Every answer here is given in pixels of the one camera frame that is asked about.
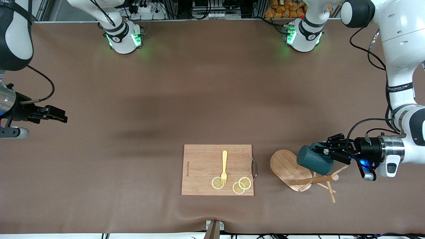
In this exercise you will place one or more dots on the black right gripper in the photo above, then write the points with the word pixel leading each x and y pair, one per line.
pixel 22 110

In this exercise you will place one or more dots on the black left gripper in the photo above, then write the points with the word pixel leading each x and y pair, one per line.
pixel 368 145

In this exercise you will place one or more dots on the teal cup yellow inside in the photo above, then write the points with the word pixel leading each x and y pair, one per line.
pixel 312 161

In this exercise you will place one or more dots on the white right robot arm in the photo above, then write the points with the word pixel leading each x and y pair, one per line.
pixel 121 39

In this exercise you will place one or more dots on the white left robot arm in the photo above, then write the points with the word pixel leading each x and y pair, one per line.
pixel 398 49

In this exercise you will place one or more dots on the wooden mug tree rack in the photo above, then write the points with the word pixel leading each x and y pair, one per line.
pixel 284 166

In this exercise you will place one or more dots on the lemon slice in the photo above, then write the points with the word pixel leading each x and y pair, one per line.
pixel 245 183
pixel 236 190
pixel 215 183

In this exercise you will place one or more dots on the yellow plastic fork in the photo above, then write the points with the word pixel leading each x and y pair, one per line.
pixel 224 162

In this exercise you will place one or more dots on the large table cover mat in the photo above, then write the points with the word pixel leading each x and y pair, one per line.
pixel 166 99

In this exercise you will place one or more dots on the white power strip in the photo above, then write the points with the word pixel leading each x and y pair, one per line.
pixel 146 10

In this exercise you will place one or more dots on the orange snack packets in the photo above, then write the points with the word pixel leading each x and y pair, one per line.
pixel 282 10

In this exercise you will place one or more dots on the metal table edge clamp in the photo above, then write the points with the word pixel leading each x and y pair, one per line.
pixel 214 230

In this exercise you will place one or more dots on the grey socket strip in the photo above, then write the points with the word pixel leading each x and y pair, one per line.
pixel 219 15

